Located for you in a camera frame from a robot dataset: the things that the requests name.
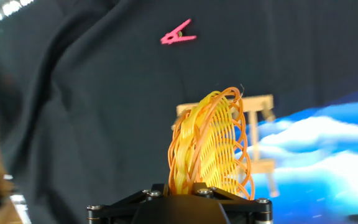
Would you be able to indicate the black cloth with blue print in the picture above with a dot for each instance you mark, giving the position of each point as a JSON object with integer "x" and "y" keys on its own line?
{"x": 104, "y": 109}

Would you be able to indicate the pink clothespin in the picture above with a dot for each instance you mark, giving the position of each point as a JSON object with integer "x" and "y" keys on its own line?
{"x": 174, "y": 37}

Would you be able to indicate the yellow orange woven dish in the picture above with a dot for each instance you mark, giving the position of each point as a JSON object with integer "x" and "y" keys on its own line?
{"x": 210, "y": 146}

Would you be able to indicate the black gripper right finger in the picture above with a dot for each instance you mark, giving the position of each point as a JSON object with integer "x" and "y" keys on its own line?
{"x": 247, "y": 211}

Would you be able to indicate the wooden dish rack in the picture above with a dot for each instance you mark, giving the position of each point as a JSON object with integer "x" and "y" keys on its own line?
{"x": 253, "y": 124}

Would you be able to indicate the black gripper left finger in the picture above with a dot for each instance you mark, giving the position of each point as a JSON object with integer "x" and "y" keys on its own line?
{"x": 117, "y": 211}

